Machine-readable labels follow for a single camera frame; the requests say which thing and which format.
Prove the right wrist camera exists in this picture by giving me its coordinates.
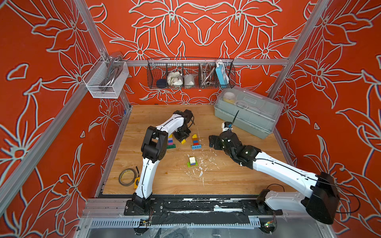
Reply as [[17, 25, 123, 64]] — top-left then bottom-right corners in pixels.
[[222, 122, 233, 133]]

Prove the black wire basket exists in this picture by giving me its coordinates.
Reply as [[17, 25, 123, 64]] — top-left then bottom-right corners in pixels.
[[147, 57, 237, 89]]

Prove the light blue long lego brick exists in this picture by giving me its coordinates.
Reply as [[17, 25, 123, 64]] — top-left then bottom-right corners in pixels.
[[191, 145, 202, 150]]

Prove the lime green lego brick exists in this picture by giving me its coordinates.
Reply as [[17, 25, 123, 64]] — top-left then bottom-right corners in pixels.
[[187, 162, 198, 168]]

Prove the light blue box in basket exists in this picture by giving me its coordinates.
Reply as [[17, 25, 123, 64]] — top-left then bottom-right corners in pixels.
[[215, 59, 229, 85]]

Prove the white cloth in basket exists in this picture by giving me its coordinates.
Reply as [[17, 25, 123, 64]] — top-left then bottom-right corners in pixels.
[[167, 71, 184, 87]]

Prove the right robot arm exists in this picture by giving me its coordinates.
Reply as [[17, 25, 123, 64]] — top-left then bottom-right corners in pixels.
[[209, 130, 340, 225]]

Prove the tape roll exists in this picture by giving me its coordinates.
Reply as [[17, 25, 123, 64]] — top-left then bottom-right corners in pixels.
[[118, 168, 138, 186]]

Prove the grey lidded storage box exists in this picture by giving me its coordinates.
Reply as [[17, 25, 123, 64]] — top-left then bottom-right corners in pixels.
[[214, 86, 284, 139]]

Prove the yellow tape measure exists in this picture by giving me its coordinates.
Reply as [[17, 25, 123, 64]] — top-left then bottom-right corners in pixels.
[[134, 177, 140, 189]]

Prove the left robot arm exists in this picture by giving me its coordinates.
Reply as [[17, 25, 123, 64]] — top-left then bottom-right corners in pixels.
[[132, 110, 194, 209]]

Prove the clear plastic bin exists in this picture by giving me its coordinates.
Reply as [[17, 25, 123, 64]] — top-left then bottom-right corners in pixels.
[[84, 52, 129, 99]]

